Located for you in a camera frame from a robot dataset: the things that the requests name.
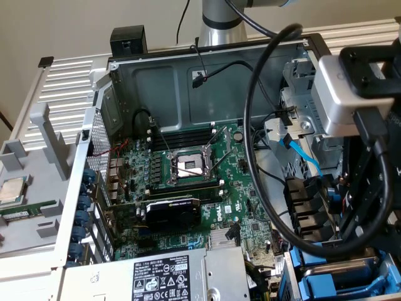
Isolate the grey plastic parts rack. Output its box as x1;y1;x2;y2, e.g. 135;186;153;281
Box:
0;102;79;255

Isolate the grey metal disk bay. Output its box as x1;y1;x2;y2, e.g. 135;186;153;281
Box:
286;228;401;301

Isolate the silver finned heatsink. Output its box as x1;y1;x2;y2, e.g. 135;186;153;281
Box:
209;228;242;250

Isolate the grey power supply unit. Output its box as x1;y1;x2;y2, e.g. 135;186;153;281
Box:
61;246;251;301

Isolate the silver CPU chip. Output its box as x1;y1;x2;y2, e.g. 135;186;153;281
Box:
0;177;28;205

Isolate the blue data wire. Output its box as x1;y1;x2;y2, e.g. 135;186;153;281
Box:
283;133;341;214

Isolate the hard disk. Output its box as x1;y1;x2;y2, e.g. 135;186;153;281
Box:
289;244;389;294

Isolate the thin black wall cable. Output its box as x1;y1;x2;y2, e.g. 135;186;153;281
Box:
175;0;191;45

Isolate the black RAM slot bank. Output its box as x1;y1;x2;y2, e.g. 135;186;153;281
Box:
145;180;225;203
152;127;217;150

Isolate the black graphics card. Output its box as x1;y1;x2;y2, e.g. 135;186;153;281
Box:
105;196;203;233

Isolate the CPU socket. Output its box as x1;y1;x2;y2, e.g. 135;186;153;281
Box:
167;147;220;186

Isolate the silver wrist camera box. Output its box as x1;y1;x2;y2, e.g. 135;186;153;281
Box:
311;55;396;138

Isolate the light grey wire holder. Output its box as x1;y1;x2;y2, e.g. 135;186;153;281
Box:
263;117;303;148

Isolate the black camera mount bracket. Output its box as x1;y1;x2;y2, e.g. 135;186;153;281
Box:
339;43;401;98

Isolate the looped black wire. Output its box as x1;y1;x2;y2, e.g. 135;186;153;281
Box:
133;108;157;132

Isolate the black plastic guide block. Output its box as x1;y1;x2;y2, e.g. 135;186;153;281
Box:
283;177;338;242

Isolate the metal socket cover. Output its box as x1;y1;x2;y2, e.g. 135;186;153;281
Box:
203;125;234;157

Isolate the green RAM stick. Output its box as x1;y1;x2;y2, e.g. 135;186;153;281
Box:
0;200;62;221

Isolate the metal drive cage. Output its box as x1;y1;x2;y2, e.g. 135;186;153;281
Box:
278;58;345;172

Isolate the black wire with black plug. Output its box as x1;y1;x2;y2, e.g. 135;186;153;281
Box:
191;60;297;126

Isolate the open grey PC case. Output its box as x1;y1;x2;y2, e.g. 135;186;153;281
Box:
51;33;401;301

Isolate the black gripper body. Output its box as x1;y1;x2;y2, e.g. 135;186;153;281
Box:
380;100;401;220

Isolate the green motherboard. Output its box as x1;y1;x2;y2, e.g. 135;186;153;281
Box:
106;122;283;283

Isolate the thick black camera cable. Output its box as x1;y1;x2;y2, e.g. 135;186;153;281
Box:
225;0;394;258

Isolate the blue plastic disk carrier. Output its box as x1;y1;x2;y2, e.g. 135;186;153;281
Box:
297;272;396;300

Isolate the long black wire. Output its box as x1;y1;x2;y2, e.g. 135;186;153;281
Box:
250;124;288;186

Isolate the black box clamp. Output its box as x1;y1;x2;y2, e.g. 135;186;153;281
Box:
110;25;148;57

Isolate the thin black red wire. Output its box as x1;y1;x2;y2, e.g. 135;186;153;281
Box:
189;43;209;82

